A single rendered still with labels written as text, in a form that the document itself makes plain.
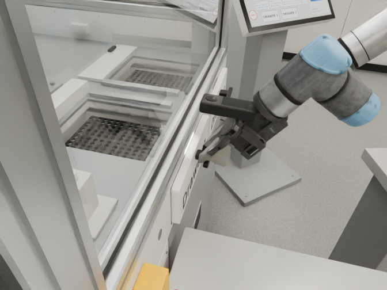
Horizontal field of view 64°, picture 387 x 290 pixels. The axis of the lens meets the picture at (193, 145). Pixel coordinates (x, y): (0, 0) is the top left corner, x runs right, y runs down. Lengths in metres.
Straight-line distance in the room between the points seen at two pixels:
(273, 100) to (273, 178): 1.44
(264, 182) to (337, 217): 0.45
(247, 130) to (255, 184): 1.32
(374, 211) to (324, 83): 0.71
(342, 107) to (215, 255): 0.40
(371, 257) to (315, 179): 0.97
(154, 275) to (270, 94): 0.37
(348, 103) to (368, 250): 0.75
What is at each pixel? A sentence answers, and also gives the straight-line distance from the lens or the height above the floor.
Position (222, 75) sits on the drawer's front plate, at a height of 0.93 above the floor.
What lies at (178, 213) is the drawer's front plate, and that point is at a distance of 0.66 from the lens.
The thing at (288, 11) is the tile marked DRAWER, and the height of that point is 1.01.
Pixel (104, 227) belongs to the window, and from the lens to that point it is 0.40.
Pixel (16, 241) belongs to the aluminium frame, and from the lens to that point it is 0.23.
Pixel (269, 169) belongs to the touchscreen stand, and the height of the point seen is 0.04.
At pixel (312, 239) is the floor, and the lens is 1.81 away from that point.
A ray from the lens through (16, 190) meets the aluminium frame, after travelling 0.22.
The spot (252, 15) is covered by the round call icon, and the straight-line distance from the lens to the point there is 1.40.
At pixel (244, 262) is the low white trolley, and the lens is 0.73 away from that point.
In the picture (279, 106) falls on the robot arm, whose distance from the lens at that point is 0.58.
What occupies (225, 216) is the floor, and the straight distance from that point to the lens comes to 1.77.
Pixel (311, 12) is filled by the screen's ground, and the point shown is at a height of 0.99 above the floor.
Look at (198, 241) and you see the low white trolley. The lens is 0.74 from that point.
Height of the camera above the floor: 1.37
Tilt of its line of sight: 38 degrees down
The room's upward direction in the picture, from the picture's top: 2 degrees clockwise
